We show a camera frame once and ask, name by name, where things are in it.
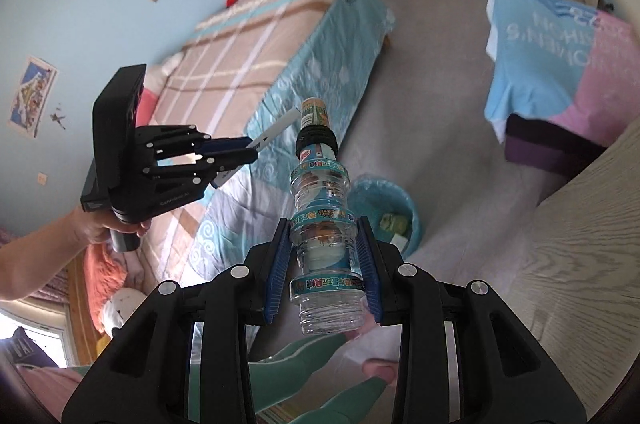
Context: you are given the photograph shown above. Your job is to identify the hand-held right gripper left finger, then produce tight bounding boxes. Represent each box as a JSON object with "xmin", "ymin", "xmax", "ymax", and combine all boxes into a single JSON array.
[{"xmin": 62, "ymin": 218, "xmax": 293, "ymax": 424}]

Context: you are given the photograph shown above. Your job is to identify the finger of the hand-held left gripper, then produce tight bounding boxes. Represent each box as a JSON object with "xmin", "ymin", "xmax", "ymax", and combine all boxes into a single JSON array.
[
  {"xmin": 142, "ymin": 150, "xmax": 258, "ymax": 191},
  {"xmin": 136, "ymin": 124, "xmax": 260, "ymax": 161}
]

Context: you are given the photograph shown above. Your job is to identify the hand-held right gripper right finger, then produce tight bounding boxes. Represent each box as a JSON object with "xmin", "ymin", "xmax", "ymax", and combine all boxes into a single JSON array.
[{"xmin": 354, "ymin": 216, "xmax": 588, "ymax": 424}]

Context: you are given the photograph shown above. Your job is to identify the clear plastic bottle teal label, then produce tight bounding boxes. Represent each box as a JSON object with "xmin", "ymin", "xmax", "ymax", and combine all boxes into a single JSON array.
[{"xmin": 289, "ymin": 96, "xmax": 366, "ymax": 336}]

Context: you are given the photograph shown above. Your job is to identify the white plastic stick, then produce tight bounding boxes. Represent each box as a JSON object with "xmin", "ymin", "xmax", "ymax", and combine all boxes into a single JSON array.
[{"xmin": 210, "ymin": 106, "xmax": 302, "ymax": 190}]

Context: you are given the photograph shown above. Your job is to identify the teal mesh waste bin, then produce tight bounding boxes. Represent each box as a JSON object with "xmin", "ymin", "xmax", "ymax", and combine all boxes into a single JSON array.
[{"xmin": 349, "ymin": 174, "xmax": 422, "ymax": 262}]

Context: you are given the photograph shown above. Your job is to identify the person's left forearm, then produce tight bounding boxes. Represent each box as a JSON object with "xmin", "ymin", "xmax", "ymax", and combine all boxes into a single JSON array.
[{"xmin": 0, "ymin": 209, "xmax": 90, "ymax": 302}]

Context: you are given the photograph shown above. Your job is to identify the person's left hand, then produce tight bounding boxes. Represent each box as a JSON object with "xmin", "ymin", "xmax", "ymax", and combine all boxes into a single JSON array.
[{"xmin": 72, "ymin": 204, "xmax": 151, "ymax": 247}]

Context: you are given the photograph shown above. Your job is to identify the green packet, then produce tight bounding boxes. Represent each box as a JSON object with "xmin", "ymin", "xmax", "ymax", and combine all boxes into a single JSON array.
[{"xmin": 380, "ymin": 211, "xmax": 408, "ymax": 235}]

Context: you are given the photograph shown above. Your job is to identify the bed with plaid teal quilt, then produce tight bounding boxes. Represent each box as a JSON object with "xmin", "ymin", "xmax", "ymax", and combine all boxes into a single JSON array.
[{"xmin": 80, "ymin": 0, "xmax": 396, "ymax": 305}]

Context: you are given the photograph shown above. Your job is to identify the person's left leg green pants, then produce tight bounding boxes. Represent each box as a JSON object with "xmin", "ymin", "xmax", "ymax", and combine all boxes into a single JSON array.
[{"xmin": 247, "ymin": 331, "xmax": 351, "ymax": 405}]

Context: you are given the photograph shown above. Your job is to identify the person's leg green pants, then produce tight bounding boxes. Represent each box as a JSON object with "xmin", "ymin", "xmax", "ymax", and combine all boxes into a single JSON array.
[
  {"xmin": 295, "ymin": 376, "xmax": 396, "ymax": 424},
  {"xmin": 247, "ymin": 331, "xmax": 351, "ymax": 405}
]

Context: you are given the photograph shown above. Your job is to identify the white pillow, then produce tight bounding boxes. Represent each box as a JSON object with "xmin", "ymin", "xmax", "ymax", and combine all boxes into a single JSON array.
[{"xmin": 147, "ymin": 51, "xmax": 183, "ymax": 90}]

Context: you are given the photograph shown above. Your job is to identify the person's right pink slipper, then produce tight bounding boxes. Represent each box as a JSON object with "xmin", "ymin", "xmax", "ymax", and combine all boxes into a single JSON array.
[{"xmin": 360, "ymin": 356, "xmax": 399, "ymax": 387}]

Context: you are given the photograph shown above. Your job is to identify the person's right leg green pants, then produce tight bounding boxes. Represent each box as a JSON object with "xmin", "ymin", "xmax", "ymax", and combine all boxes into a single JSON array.
[{"xmin": 295, "ymin": 376, "xmax": 396, "ymax": 424}]

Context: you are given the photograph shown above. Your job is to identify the orange pink cloth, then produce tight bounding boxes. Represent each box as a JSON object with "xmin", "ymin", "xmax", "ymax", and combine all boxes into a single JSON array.
[{"xmin": 82, "ymin": 246, "xmax": 133, "ymax": 325}]

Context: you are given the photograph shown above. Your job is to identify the white plush toy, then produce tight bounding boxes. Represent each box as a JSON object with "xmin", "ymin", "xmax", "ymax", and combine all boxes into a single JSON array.
[{"xmin": 102, "ymin": 288, "xmax": 148, "ymax": 340}]

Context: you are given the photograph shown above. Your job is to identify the purple box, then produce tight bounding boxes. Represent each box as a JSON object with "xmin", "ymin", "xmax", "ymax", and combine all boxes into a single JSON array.
[{"xmin": 502, "ymin": 114, "xmax": 613, "ymax": 180}]

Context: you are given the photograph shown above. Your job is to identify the dark printed cloth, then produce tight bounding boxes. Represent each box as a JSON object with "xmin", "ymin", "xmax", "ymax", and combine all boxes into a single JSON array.
[{"xmin": 0, "ymin": 326, "xmax": 51, "ymax": 370}]

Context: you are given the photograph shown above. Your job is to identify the blue and pink printed cloth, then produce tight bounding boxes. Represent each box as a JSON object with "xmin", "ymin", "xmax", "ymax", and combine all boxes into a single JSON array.
[{"xmin": 484, "ymin": 0, "xmax": 640, "ymax": 150}]

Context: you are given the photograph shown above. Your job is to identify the wall poster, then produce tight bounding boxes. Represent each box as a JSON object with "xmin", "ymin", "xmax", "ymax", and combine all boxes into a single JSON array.
[{"xmin": 7, "ymin": 56, "xmax": 58, "ymax": 139}]

